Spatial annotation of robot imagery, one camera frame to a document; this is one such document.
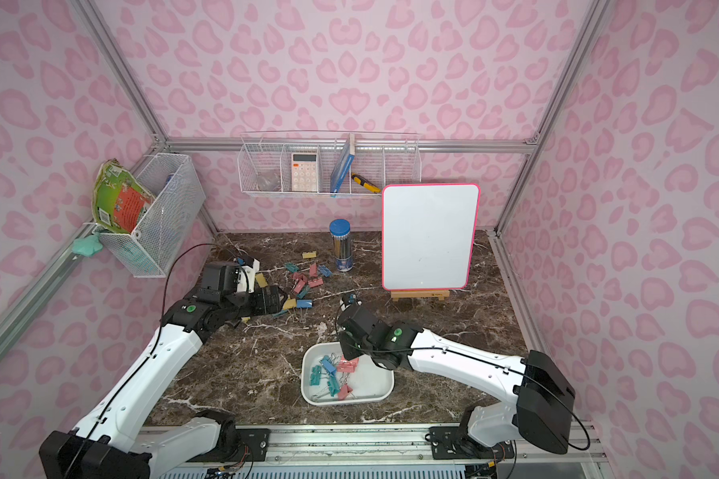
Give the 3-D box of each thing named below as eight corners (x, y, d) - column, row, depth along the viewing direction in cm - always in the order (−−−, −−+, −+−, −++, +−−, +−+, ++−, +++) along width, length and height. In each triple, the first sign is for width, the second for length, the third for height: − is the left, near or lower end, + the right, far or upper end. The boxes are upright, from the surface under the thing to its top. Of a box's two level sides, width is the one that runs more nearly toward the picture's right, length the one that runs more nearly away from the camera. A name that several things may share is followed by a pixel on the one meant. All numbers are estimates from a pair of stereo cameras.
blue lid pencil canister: (334, 271, 110) (328, 233, 95) (335, 257, 114) (329, 219, 99) (352, 271, 110) (349, 233, 95) (353, 257, 114) (350, 218, 99)
